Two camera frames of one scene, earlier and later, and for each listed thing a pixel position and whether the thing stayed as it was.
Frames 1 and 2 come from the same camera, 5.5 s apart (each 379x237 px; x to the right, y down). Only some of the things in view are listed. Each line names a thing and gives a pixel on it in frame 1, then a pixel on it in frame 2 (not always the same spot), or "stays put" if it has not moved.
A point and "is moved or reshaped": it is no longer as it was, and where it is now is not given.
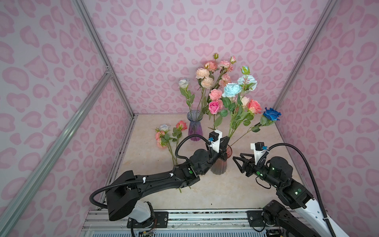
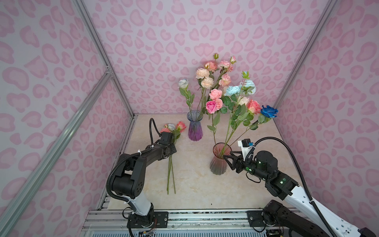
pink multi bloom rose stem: (225, 66) stays put
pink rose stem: (211, 65) stays put
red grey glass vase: (219, 167) stays put
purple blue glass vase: (195, 126) stays put
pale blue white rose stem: (183, 85) stays put
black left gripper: (222, 150) → (173, 149)
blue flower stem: (270, 115) is moved or reshaped
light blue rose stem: (232, 93) is moved or reshaped
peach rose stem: (206, 82) stays put
